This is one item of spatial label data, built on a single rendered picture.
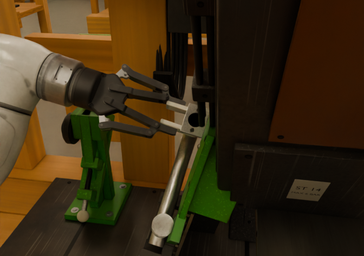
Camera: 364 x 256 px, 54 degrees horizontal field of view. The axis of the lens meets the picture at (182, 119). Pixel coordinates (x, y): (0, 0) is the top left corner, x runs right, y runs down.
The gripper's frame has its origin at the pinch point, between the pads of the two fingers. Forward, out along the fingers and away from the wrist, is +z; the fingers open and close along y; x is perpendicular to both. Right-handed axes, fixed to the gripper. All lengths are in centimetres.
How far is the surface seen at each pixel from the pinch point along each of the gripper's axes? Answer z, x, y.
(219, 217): 11.1, -2.2, -14.7
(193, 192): 5.5, -6.2, -12.5
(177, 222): 4.8, -2.0, -17.5
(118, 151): -46, 219, 18
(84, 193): -16.7, 22.3, -18.3
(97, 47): -29.1, 27.2, 19.4
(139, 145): -10.0, 35.1, -1.3
